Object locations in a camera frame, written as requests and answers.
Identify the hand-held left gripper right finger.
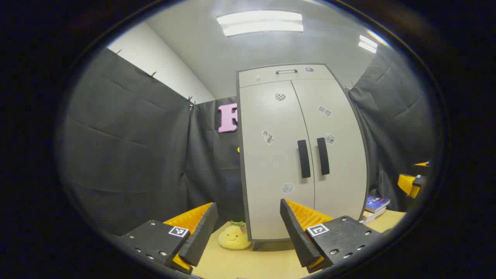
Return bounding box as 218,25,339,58
280,198,384,274

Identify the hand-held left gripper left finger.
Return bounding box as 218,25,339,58
116,201,219,276

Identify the blue book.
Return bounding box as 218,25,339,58
365,196,391,214

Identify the small ceiling light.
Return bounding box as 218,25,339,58
358,35,377,53

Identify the black door handle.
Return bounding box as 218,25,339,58
317,137,331,176
297,139,312,179

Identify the grey double-door shoe cabinet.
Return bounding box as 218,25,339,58
236,64,370,243

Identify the white book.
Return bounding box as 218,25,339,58
358,211,382,225

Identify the large ceiling light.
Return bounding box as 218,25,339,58
216,10,304,37

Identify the yellow plush toy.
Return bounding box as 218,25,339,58
218,221,252,250

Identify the black backdrop cloth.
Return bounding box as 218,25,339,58
62,46,434,237

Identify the grey cabinet drawer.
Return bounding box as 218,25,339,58
238,64,334,88

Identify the grey cabinet door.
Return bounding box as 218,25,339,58
239,80,315,241
291,79,369,220

